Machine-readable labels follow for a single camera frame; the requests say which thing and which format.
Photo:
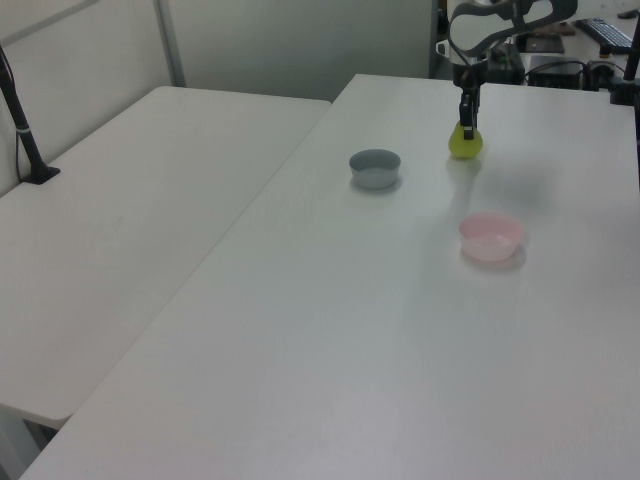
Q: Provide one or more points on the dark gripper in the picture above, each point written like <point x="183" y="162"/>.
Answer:
<point x="469" y="76"/>

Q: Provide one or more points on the green pear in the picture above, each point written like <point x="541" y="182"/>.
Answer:
<point x="465" y="147"/>

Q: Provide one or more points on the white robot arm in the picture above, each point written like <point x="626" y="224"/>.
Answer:
<point x="480" y="25"/>

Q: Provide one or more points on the grey plastic bowl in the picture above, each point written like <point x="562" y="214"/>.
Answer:
<point x="375" y="176"/>

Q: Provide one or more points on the pink plastic bowl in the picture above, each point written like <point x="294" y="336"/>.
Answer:
<point x="492" y="242"/>

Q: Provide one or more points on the black box with green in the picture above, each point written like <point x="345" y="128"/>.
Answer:
<point x="506" y="65"/>

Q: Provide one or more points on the black electronics box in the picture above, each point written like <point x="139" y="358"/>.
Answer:
<point x="555" y="71"/>

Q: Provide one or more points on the black flat pad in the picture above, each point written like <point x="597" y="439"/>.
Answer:
<point x="544" y="45"/>

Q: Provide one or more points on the brown board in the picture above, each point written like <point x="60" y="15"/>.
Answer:
<point x="557" y="30"/>

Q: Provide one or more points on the black keyboard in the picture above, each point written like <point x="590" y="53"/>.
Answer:
<point x="605" y="31"/>

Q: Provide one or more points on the black clamp stand pole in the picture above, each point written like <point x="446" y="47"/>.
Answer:
<point x="627" y="75"/>

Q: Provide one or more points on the grey partition panel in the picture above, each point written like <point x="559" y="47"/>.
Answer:
<point x="300" y="45"/>

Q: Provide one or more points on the dark computer mouse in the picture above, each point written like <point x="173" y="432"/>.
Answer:
<point x="629" y="12"/>

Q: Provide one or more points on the white side table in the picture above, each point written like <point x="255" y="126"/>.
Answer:
<point x="125" y="225"/>

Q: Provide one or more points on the grey metal partition post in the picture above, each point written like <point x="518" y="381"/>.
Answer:
<point x="170" y="45"/>

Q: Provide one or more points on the black camera stand pole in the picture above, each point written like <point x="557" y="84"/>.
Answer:
<point x="20" y="125"/>

